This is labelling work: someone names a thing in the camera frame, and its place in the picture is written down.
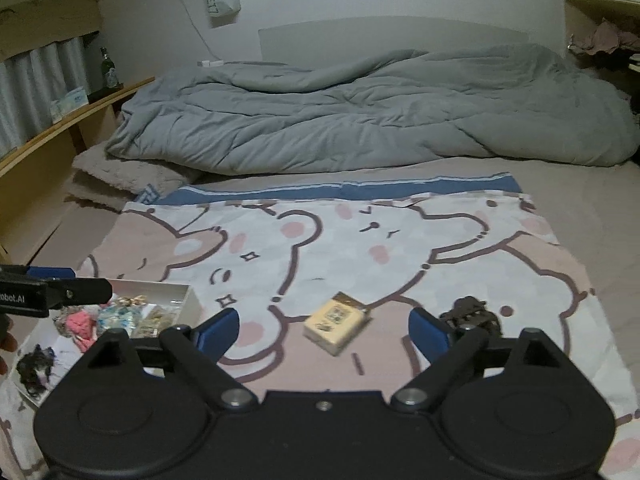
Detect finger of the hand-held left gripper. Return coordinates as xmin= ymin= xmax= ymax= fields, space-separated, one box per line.
xmin=48 ymin=278 xmax=114 ymax=307
xmin=0 ymin=263 xmax=77 ymax=282

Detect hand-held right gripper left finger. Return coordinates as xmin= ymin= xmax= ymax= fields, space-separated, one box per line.
xmin=82 ymin=307 xmax=259 ymax=413

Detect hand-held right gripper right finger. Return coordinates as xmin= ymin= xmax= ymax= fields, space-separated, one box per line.
xmin=390 ymin=307 xmax=572 ymax=413

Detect pink crochet doll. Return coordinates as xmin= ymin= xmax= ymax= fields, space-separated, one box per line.
xmin=62 ymin=310 xmax=100 ymax=352

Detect white cardboard box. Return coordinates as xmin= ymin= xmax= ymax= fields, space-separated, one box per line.
xmin=4 ymin=277 xmax=204 ymax=404

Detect braided rope ornament with pearl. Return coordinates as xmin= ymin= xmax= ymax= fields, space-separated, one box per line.
xmin=131 ymin=306 xmax=182 ymax=340

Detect small beige box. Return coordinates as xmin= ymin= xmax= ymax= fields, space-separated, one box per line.
xmin=302 ymin=291 xmax=373 ymax=357

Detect person's left hand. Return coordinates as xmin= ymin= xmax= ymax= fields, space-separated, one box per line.
xmin=0 ymin=314 xmax=18 ymax=377

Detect light blue hair accessory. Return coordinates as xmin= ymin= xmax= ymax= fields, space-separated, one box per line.
xmin=97 ymin=305 xmax=136 ymax=333

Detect dark brown hair claw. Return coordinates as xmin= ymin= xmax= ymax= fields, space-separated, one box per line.
xmin=439 ymin=297 xmax=503 ymax=337

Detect printed bear blanket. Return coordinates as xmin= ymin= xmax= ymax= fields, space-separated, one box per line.
xmin=0 ymin=172 xmax=637 ymax=480

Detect beige fluffy blanket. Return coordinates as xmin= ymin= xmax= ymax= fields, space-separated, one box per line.
xmin=64 ymin=140 xmax=203 ymax=212

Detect wooden bedside shelf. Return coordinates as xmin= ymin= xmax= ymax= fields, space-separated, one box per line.
xmin=0 ymin=76 xmax=157 ymax=263

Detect tissue pack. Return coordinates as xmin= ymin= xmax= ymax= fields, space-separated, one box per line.
xmin=49 ymin=86 xmax=92 ymax=122

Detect grey curtain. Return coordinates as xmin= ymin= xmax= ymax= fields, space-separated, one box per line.
xmin=0 ymin=34 xmax=102 ymax=158

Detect dark tray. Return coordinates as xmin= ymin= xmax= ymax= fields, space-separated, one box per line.
xmin=86 ymin=84 xmax=125 ymax=103

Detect green glass bottle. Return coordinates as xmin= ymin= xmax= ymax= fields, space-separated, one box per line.
xmin=98 ymin=46 xmax=121 ymax=90

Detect grey duvet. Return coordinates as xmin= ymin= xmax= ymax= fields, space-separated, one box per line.
xmin=105 ymin=42 xmax=640 ymax=177

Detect brown cardboard sheet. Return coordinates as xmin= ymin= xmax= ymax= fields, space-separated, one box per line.
xmin=0 ymin=0 xmax=105 ymax=63

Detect pink crumpled cloth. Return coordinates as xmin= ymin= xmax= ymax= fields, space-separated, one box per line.
xmin=569 ymin=18 xmax=640 ymax=59

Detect wooden open shelf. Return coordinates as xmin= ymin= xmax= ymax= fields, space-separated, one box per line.
xmin=561 ymin=0 xmax=640 ymax=108

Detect white cable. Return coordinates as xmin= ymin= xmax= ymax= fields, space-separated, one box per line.
xmin=172 ymin=0 xmax=213 ymax=64

